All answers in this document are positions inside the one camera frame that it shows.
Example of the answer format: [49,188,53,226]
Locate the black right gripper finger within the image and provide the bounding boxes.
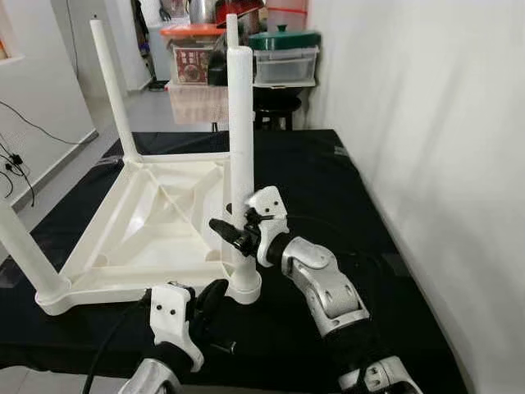
[209,218,249,249]

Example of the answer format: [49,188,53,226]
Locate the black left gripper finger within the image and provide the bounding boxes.
[197,279,231,319]

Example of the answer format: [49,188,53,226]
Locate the white plastic table leg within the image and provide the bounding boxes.
[226,47,263,305]
[0,197,71,305]
[89,19,142,161]
[224,12,240,161]

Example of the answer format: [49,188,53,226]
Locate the black tablecloth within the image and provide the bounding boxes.
[0,127,468,394]

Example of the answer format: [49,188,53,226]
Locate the black round stool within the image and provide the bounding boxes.
[253,86,303,131]

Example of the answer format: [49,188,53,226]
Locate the black bag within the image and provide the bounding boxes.
[208,48,232,87]

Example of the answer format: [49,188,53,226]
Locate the red printed box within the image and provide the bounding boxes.
[171,45,216,85]

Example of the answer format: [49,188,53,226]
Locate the clear plastic storage box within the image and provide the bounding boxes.
[253,48,319,88]

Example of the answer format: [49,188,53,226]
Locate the dark green round lid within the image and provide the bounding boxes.
[249,25,322,52]

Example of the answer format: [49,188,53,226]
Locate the orange plastic lid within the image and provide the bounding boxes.
[160,23,226,42]

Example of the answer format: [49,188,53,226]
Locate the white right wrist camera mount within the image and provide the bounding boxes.
[246,186,290,268]

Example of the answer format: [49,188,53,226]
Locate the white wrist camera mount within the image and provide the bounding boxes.
[150,282,204,372]
[246,186,290,268]

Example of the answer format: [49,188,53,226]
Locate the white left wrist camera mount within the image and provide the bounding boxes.
[150,282,204,372]

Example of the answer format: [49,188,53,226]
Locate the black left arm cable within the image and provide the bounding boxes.
[82,297,155,394]

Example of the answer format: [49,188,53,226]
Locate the black wall cable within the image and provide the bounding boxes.
[0,98,99,208]

